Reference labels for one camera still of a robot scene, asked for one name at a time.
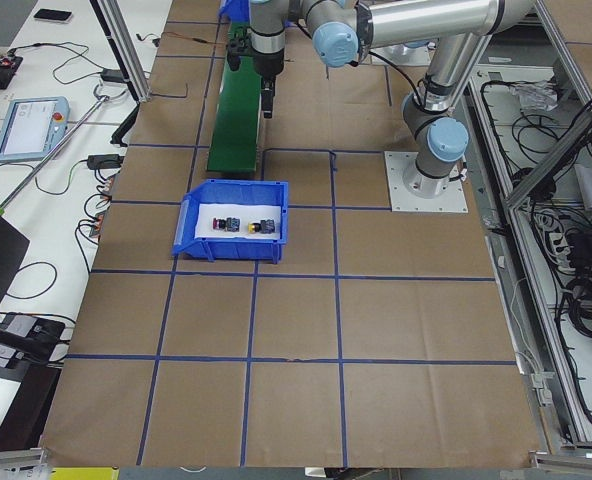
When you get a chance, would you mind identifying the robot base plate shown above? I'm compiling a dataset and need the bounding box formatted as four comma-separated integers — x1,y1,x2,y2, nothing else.
384,151,468,214

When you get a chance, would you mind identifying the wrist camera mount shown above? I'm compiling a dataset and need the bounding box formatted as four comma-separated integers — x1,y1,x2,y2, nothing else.
226,27,252,72

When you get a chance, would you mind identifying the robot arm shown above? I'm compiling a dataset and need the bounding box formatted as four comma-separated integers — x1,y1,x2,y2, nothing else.
243,0,533,199

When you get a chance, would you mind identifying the black power adapter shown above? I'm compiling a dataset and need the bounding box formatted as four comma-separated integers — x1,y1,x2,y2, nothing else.
86,154,124,170

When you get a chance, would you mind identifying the green conveyor belt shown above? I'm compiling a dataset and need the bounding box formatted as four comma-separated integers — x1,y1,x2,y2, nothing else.
207,22,261,175

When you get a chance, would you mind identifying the aluminium frame post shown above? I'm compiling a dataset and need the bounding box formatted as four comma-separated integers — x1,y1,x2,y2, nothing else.
89,0,150,103

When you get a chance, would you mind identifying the metal rod with clamp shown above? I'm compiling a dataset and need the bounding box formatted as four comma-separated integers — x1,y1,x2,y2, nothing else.
0,85,128,216

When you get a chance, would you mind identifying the white foam pad left bin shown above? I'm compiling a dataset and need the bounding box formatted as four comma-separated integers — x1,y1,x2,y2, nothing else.
195,204,281,240

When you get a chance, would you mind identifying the left blue bin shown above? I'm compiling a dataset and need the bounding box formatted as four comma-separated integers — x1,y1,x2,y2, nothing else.
172,179,289,264

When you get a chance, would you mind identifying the yellow push button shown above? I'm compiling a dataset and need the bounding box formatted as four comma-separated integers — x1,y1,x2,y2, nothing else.
247,219,276,235

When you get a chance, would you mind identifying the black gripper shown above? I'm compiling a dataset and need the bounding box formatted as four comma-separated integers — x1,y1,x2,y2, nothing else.
252,30,284,119

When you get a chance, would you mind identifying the blue bin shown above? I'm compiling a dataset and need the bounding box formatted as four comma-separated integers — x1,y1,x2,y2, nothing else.
172,179,289,264
218,0,250,22

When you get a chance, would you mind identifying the red push button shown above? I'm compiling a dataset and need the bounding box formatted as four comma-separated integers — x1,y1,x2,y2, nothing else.
212,217,240,233

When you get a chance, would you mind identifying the teach pendant tablet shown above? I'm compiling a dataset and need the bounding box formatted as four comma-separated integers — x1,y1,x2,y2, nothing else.
0,96,70,163

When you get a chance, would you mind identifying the right blue bin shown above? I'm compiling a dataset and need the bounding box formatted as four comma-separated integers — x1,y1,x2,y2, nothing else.
218,0,250,22

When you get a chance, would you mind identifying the black smartphone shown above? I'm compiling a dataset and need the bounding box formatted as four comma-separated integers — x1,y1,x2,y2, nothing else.
33,8,73,23

